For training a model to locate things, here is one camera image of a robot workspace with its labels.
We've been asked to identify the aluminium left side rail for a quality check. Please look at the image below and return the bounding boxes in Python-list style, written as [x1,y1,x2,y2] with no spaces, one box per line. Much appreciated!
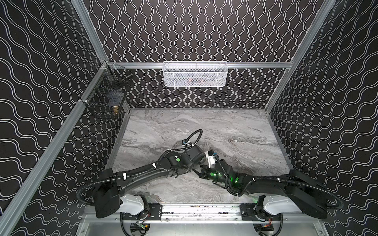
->
[1,63,107,236]

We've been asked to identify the aluminium corner frame post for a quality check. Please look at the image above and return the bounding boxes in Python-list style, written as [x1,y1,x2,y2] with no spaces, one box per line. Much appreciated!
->
[265,0,336,114]
[71,0,108,62]

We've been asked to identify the white mesh wall basket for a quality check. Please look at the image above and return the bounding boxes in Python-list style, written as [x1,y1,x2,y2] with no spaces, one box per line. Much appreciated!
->
[162,66,228,87]

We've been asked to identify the brass padlock in basket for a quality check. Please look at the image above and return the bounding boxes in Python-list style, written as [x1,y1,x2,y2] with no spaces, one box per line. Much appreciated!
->
[113,106,119,115]

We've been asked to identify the black wire wall basket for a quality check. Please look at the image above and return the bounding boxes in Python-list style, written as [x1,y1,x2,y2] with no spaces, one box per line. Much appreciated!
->
[84,64,134,120]

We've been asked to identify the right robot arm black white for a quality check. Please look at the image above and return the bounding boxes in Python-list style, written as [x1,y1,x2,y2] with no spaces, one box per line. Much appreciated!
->
[197,159,344,219]

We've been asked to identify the aluminium back horizontal rail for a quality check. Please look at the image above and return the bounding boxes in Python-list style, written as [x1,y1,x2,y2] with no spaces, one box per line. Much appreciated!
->
[109,62,293,69]

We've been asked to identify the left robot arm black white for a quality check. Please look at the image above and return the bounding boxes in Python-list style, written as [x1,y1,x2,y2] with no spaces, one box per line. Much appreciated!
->
[76,129,206,218]

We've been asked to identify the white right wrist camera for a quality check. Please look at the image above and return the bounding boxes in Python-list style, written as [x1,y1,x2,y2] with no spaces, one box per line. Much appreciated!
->
[205,150,216,168]

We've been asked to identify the aluminium corner frame post left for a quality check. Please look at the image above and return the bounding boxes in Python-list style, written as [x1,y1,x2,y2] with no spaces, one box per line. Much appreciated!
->
[71,0,108,62]

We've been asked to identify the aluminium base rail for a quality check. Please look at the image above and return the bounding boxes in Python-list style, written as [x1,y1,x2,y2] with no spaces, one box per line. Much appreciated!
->
[76,203,328,236]

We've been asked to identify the aluminium corner frame post right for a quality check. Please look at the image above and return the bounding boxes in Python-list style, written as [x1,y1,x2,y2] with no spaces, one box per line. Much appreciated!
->
[265,0,336,114]

